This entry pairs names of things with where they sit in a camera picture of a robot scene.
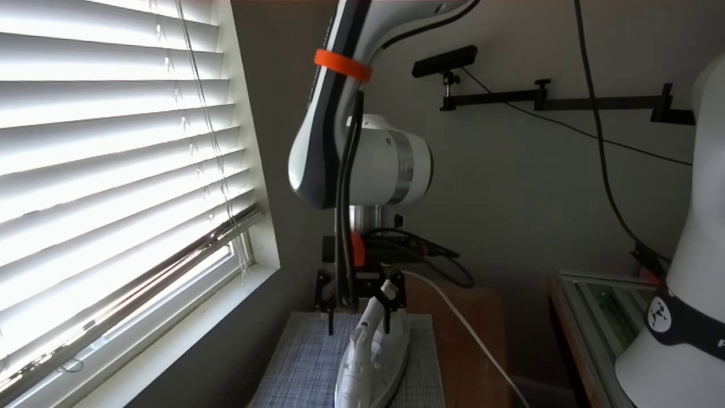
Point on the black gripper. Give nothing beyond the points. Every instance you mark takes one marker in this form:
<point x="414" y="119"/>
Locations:
<point x="367" y="281"/>

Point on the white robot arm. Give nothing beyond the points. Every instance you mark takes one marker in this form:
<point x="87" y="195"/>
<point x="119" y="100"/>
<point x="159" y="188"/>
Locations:
<point x="678" y="357"/>

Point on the grey woven placemat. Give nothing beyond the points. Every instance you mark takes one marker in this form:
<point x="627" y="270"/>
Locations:
<point x="305" y="365"/>

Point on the wooden side table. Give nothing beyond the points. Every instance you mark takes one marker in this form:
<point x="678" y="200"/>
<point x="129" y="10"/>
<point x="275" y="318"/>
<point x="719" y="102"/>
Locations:
<point x="470" y="338"/>

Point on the white window blinds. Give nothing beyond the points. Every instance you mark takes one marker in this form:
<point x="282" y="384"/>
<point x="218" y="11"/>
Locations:
<point x="129" y="194"/>

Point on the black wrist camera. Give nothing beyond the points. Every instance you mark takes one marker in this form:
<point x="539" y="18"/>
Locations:
<point x="393" y="246"/>

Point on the black camera on boom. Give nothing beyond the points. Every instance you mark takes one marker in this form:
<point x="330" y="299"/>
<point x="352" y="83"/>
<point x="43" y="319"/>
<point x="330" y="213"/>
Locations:
<point x="452" y="61"/>

